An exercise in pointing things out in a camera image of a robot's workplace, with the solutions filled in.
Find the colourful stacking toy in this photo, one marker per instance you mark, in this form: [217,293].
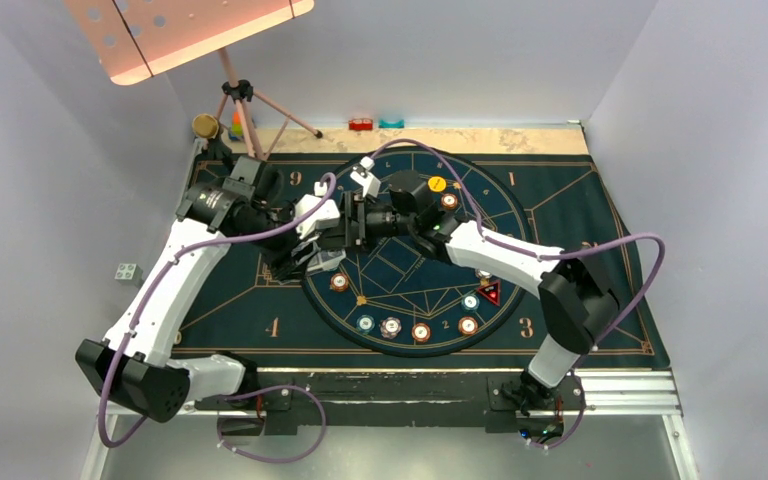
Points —
[236,132]

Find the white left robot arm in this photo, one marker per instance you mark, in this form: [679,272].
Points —
[132,366]

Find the orange poker chip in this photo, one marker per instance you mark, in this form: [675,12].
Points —
[449,201]
[467,326]
[339,282]

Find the brass round knob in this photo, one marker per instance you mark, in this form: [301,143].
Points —
[206,126]

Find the orange chip stack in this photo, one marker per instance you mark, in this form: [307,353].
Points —
[421,333]

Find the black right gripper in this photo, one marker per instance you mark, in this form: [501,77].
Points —
[355,232]

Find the green blue chip stack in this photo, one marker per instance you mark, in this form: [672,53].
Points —
[364,324]

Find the dark green rectangular poker mat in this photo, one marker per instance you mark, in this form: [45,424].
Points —
[241,310]

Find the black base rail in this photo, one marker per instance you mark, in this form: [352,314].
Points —
[495,400]

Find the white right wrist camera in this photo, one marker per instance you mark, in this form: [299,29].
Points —
[362,174]

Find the teal toy block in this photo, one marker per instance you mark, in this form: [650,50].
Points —
[391,123]

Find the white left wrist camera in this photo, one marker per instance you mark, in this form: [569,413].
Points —
[317,211]

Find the green blue poker chip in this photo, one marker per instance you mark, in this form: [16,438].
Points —
[470,303]

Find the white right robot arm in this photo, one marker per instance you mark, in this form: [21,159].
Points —
[576,296]

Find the red triangular dealer button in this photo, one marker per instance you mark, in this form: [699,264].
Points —
[491,291]

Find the pink blue poker chip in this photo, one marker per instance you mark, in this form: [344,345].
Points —
[483,273]

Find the blue playing card deck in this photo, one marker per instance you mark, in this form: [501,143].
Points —
[325,261]

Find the red toy block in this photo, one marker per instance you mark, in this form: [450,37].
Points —
[361,124]

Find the round blue poker mat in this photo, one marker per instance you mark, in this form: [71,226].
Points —
[393,280]

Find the pink music stand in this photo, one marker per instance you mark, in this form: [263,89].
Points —
[139,40]

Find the yellow big blind button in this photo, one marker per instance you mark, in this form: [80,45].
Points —
[437,184]

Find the grey lego block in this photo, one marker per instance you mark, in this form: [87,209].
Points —
[127,272]

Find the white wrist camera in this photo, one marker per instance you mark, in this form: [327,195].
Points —
[317,211]
[362,174]

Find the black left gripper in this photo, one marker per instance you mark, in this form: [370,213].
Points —
[283,263]

